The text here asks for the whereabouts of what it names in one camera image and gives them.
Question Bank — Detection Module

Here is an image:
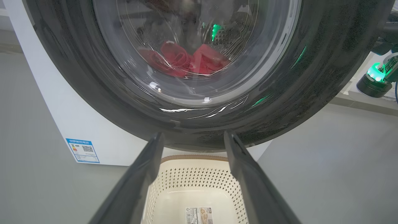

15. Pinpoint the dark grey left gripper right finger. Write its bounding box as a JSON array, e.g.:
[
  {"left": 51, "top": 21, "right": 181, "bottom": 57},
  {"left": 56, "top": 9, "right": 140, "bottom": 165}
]
[{"left": 224, "top": 131, "right": 301, "bottom": 224}]

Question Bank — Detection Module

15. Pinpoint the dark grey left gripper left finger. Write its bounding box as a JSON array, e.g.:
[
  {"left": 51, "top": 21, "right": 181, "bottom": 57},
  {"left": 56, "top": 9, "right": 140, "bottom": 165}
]
[{"left": 89, "top": 132, "right": 164, "bottom": 224}]

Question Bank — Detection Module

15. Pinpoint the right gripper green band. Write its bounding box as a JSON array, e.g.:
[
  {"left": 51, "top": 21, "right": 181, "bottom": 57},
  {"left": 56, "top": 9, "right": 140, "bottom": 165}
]
[{"left": 357, "top": 53, "right": 398, "bottom": 98}]

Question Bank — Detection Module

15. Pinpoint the white washing machine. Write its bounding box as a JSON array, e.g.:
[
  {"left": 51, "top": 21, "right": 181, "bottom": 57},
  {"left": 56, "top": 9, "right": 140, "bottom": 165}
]
[
  {"left": 3, "top": 0, "right": 271, "bottom": 167},
  {"left": 23, "top": 0, "right": 395, "bottom": 153}
]

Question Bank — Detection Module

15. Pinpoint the cream perforated laundry basket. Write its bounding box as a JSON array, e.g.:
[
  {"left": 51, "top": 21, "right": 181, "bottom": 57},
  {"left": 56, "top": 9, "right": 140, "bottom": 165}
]
[{"left": 141, "top": 155, "right": 249, "bottom": 224}]

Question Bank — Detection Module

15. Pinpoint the paper basket label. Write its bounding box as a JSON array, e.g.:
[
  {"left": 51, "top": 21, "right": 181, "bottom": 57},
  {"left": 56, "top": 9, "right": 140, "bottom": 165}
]
[{"left": 185, "top": 207, "right": 213, "bottom": 224}]

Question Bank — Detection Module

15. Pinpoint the steel washing machine drum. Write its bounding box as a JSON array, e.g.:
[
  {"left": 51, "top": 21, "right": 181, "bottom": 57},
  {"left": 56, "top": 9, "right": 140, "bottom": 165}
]
[{"left": 124, "top": 0, "right": 258, "bottom": 75}]

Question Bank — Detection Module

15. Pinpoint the blue energy label sticker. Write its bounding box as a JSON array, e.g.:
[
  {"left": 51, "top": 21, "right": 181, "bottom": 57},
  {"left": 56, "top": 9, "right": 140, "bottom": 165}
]
[{"left": 66, "top": 138, "right": 100, "bottom": 164}]

